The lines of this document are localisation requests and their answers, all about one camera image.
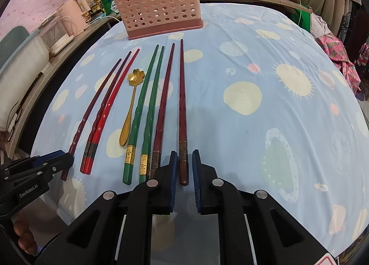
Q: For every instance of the person's left hand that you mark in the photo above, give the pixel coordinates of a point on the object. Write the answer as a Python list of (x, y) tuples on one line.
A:
[(24, 234)]

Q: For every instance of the blue printed tablecloth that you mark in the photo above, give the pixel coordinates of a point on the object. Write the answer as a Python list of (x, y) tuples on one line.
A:
[(245, 109)]

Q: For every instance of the green chopstick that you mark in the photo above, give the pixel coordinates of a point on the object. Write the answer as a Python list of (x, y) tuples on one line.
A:
[(152, 103), (141, 103)]

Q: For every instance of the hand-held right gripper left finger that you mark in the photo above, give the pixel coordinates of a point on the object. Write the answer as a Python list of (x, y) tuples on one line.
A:
[(173, 178)]

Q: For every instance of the clear glass appliance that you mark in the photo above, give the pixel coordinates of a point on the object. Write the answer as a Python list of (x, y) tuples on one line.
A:
[(54, 34)]

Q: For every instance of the pink floral cloth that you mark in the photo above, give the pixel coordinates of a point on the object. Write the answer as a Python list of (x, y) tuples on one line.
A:
[(340, 54)]

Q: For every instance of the eyeglasses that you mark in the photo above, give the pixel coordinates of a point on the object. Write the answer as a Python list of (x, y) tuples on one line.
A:
[(14, 115)]

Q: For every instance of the green packet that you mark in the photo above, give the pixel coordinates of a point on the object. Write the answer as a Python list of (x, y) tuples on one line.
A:
[(106, 0)]

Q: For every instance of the dark maroon chopstick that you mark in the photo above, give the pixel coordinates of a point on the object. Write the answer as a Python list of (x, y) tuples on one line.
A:
[(92, 109)]

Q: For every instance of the pink perforated utensil holder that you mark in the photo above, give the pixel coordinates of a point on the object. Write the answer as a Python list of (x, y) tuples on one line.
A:
[(155, 2)]

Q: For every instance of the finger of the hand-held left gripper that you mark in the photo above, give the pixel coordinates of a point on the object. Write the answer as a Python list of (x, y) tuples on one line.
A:
[(47, 157), (59, 162)]

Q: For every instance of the gold flower spoon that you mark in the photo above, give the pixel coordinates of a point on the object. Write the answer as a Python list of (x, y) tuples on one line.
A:
[(135, 77)]

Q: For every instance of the white storage box teal lid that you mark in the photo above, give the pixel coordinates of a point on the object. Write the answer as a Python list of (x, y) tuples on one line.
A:
[(20, 66)]

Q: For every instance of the green cloth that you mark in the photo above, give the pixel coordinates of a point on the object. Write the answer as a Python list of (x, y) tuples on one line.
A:
[(304, 15)]

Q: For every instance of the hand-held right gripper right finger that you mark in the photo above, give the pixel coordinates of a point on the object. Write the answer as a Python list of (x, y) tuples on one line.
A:
[(197, 178)]

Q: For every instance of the brown red chopstick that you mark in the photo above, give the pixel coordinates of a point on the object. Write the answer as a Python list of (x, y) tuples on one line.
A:
[(182, 109), (165, 100)]

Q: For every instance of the bright red chopstick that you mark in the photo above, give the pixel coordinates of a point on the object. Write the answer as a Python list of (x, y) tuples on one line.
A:
[(115, 100)]

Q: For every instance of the dark metal chair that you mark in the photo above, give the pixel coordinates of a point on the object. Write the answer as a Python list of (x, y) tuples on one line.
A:
[(356, 31)]

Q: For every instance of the dark red chopstick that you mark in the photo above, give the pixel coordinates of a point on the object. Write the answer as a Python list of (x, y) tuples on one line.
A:
[(108, 103)]

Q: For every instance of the pink electric kettle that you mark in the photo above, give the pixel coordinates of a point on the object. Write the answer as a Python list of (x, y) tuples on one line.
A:
[(75, 8)]

